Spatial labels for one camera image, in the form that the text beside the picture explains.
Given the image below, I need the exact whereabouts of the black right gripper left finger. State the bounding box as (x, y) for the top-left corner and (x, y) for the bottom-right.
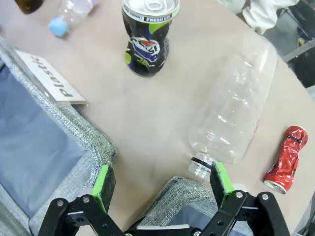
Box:
(38, 164), (124, 236)

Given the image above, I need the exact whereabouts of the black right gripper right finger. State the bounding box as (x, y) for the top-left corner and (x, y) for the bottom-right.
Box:
(200, 161), (291, 236)

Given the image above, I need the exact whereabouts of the crushed red soda can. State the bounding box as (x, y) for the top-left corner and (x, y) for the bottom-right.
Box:
(263, 125), (309, 195)

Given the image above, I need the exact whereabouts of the large clear plastic bottle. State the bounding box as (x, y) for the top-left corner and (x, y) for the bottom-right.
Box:
(187, 34), (279, 179)

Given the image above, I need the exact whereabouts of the crushed black soda can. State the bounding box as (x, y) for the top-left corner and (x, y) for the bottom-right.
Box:
(122, 0), (180, 78)

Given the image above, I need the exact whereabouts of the small clear bottle blue cap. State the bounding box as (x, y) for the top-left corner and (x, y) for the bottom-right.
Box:
(48, 0), (100, 38)

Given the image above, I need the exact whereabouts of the brown glass bottle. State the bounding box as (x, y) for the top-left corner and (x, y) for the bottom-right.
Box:
(14, 0), (45, 15)

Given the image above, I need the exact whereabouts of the gray fabric basket for cans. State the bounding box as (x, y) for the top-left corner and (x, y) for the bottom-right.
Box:
(134, 176), (247, 236)

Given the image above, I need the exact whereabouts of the gray fabric basket for plastic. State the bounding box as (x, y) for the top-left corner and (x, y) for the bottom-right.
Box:
(0, 36), (118, 236)

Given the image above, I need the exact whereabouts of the white Plastic label card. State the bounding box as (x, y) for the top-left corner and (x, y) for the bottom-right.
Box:
(14, 50), (88, 105)

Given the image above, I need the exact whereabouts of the person in white jacket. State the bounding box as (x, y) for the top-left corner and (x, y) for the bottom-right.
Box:
(219, 0), (301, 35)

